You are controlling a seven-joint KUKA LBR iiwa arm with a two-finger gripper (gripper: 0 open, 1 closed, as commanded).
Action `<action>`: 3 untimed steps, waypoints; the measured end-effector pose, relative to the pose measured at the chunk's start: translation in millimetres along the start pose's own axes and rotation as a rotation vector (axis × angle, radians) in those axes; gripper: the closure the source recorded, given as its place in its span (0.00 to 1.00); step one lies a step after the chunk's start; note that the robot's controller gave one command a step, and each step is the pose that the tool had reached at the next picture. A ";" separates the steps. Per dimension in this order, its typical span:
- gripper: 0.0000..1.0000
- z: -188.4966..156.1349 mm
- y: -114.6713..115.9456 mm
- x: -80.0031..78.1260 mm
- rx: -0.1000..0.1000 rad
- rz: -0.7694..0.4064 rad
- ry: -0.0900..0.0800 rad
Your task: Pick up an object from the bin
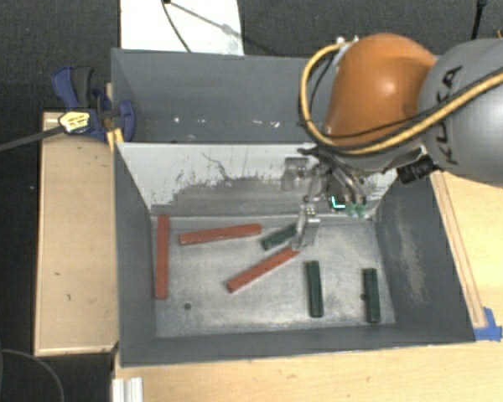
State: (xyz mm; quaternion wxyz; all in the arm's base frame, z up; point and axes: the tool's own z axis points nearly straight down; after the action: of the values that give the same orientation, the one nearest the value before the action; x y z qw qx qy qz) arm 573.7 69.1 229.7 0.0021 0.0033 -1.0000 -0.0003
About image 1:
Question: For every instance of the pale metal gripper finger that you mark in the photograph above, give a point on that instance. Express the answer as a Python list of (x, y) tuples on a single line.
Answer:
[(300, 233), (312, 230)]

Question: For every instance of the black cylinder on white bracket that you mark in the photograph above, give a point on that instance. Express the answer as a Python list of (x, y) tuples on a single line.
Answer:
[(415, 170)]

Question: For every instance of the red-brown flat block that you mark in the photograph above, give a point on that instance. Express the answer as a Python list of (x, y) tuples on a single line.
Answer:
[(220, 233), (162, 258), (262, 270)]

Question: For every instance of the dark green flat block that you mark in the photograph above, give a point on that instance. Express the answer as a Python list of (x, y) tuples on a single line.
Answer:
[(278, 237), (371, 295), (314, 289)]

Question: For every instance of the grey metal bin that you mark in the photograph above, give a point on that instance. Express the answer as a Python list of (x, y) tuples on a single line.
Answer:
[(234, 308)]

